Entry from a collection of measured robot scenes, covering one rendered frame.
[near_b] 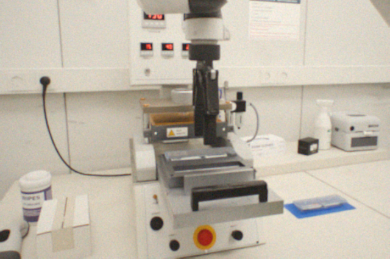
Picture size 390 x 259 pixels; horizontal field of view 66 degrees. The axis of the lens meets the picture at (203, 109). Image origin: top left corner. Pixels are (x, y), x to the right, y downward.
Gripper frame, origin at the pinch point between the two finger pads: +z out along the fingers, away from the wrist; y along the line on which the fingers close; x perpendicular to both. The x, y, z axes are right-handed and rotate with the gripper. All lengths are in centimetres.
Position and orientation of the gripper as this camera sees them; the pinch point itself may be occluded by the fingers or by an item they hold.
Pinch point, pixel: (204, 128)
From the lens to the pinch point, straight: 73.7
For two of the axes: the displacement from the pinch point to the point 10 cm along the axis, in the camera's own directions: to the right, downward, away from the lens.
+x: 9.6, -0.5, 2.8
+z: 0.0, 9.9, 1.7
